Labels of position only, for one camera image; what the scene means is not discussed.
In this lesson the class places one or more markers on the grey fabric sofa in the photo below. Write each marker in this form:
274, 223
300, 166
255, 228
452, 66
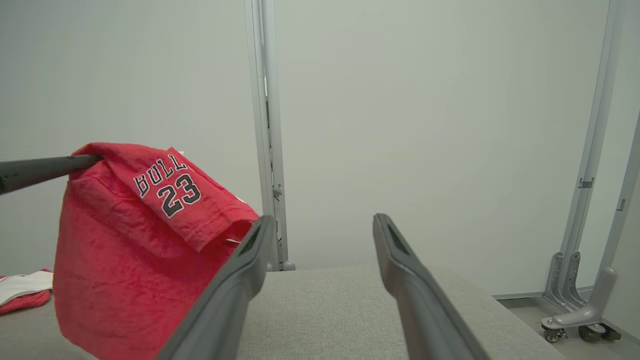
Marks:
325, 310

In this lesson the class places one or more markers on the red shorts with white stripe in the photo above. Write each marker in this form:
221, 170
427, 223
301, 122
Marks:
115, 260

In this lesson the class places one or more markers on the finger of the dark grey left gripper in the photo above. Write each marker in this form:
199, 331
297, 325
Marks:
30, 172

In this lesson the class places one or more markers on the grey partition post with bracket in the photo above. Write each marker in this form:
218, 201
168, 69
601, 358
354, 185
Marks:
590, 160

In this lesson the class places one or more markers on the red jersey with white sleeves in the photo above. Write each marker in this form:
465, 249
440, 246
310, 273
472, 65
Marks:
20, 287

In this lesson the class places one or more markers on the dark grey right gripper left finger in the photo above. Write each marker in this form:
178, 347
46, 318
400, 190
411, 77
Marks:
225, 310

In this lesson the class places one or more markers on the grey stand leg with casters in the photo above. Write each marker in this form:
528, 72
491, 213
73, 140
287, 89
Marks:
602, 285

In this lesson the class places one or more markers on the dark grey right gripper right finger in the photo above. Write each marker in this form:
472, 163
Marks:
425, 325

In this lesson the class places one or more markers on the grey double partition post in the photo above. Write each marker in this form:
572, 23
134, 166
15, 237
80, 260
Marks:
270, 150

